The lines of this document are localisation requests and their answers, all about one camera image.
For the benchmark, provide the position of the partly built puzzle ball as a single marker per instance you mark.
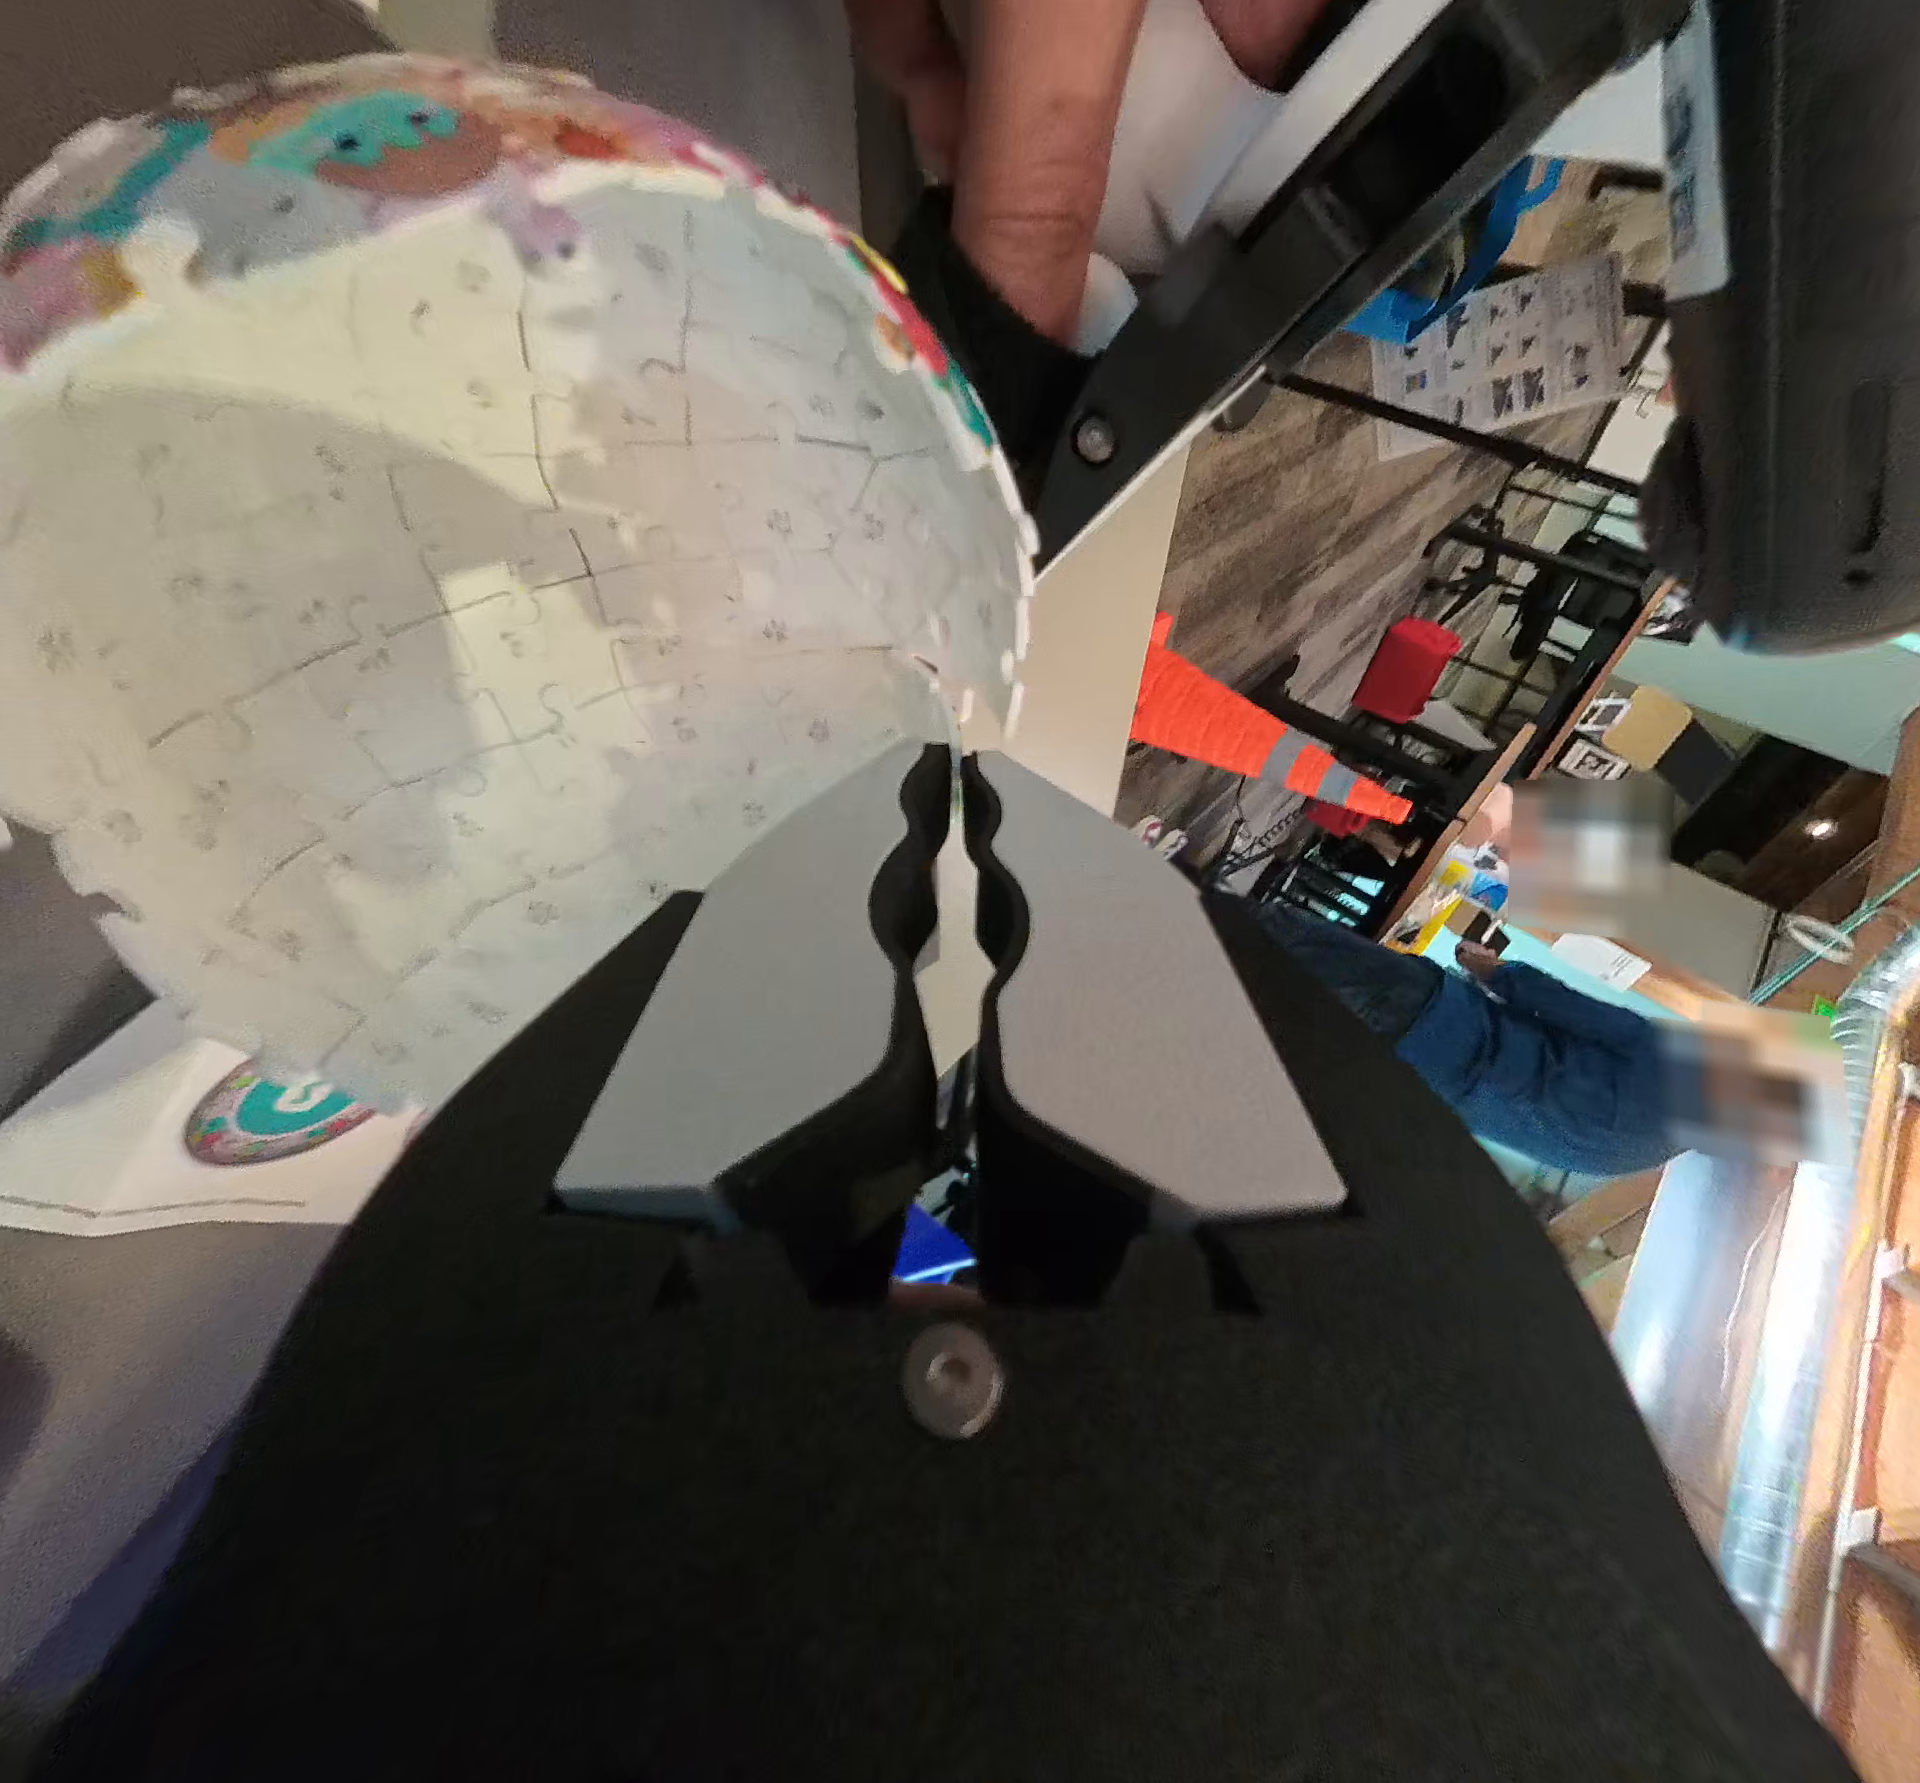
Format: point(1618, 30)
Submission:
point(452, 583)

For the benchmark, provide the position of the puzzle instruction sheet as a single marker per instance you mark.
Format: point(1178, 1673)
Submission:
point(90, 1138)

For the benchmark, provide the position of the printed picture sheet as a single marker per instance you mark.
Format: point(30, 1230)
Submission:
point(1515, 343)

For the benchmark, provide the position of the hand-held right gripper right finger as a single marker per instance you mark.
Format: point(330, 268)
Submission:
point(1155, 1032)

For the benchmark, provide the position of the orange traffic cone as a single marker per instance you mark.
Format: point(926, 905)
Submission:
point(1231, 725)

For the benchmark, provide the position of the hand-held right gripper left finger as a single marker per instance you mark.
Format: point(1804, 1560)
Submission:
point(750, 1018)

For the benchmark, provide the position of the blue bag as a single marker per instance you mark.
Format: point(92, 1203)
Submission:
point(1515, 224)

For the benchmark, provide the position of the person's left hand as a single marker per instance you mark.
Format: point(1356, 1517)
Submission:
point(1022, 164)

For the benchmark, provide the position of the red chair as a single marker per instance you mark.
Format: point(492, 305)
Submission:
point(1410, 665)

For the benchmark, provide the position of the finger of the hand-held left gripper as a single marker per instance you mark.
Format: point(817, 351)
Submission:
point(1111, 614)

